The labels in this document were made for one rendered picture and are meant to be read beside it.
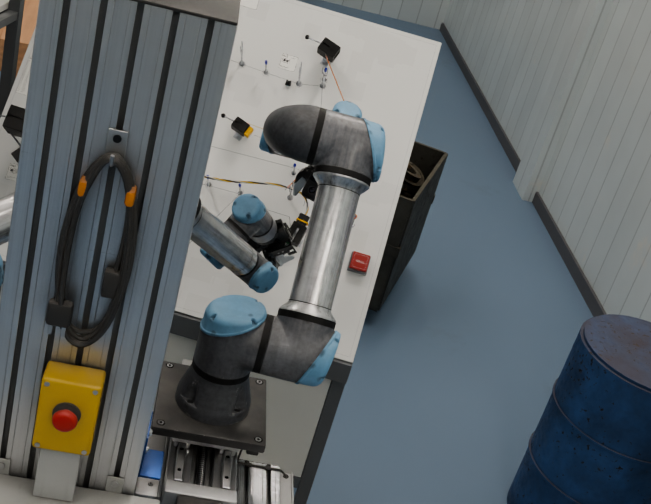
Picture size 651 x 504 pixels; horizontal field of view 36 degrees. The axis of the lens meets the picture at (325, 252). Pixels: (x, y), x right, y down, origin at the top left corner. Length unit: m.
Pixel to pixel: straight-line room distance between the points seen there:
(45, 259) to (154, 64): 0.33
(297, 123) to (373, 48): 1.17
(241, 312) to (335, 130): 0.40
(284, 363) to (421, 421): 2.40
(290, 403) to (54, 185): 1.68
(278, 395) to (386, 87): 0.97
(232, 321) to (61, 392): 0.46
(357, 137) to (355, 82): 1.10
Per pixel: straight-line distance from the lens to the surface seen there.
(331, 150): 1.96
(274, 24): 3.11
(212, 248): 2.22
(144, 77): 1.34
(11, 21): 3.13
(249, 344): 1.90
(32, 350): 1.56
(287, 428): 3.03
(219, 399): 1.96
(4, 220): 2.07
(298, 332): 1.90
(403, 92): 3.06
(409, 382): 4.48
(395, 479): 3.92
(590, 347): 3.57
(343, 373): 2.85
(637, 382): 3.48
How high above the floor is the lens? 2.37
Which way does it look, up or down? 26 degrees down
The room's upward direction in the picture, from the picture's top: 16 degrees clockwise
